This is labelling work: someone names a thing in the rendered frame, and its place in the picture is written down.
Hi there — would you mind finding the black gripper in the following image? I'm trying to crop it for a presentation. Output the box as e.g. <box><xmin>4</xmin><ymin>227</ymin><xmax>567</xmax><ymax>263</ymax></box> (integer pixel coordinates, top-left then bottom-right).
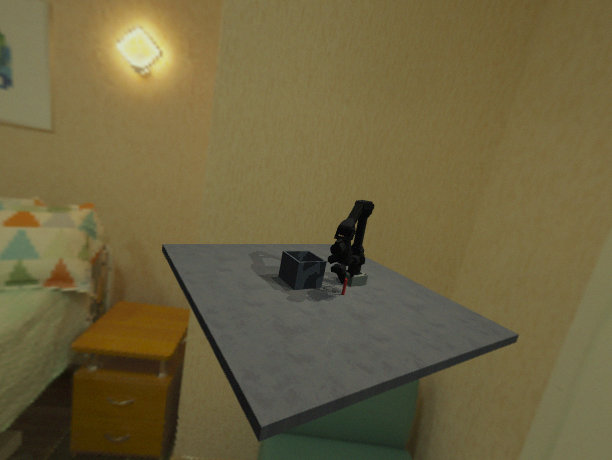
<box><xmin>331</xmin><ymin>250</ymin><xmax>360</xmax><ymax>284</ymax></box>

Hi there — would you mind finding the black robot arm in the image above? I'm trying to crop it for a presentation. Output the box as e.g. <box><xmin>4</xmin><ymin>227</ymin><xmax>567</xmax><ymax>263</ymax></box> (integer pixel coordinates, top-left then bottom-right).
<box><xmin>328</xmin><ymin>200</ymin><xmax>374</xmax><ymax>275</ymax></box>

